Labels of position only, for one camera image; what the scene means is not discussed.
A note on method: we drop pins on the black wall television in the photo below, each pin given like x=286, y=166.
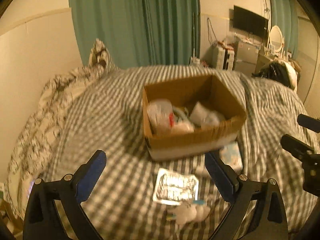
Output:
x=249, y=22

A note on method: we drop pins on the white crumpled tissue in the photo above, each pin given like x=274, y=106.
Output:
x=194, y=212

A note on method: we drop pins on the checked pillow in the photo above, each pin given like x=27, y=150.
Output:
x=100, y=56

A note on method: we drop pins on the white suitcase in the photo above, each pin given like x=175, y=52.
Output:
x=223, y=57

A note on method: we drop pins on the silver mini fridge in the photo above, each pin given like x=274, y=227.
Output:
x=246, y=56

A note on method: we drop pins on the oval white vanity mirror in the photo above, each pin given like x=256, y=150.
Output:
x=275, y=40

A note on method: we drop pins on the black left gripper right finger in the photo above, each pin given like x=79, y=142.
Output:
x=269, y=217

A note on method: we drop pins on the brown cardboard box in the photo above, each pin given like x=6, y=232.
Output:
x=184, y=94

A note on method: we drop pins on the white wardrobe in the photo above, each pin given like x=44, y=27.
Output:
x=307, y=56

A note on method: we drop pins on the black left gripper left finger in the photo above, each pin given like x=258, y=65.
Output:
x=42, y=220

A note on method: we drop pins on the black white clothes pile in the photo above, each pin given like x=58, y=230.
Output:
x=279, y=72

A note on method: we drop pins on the green curtain at right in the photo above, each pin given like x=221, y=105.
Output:
x=284, y=15

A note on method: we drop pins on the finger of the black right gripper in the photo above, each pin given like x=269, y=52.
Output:
x=309, y=122
x=297, y=148

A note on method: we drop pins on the white dressing table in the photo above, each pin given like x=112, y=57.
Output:
x=264, y=60

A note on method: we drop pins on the green curtain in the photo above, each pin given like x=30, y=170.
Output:
x=284, y=15
x=139, y=32

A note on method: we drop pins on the silver foil packet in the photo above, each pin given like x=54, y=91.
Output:
x=172, y=188

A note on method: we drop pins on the large clear water bottle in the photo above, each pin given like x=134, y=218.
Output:
x=194, y=61

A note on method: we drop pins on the white lace cloth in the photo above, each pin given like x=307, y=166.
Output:
x=182, y=126

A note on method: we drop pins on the white grey sock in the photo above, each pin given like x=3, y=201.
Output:
x=205, y=118

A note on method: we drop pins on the floral white blanket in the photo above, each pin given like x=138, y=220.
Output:
x=35, y=144

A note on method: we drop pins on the blue white tissue pack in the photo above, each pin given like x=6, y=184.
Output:
x=230, y=155

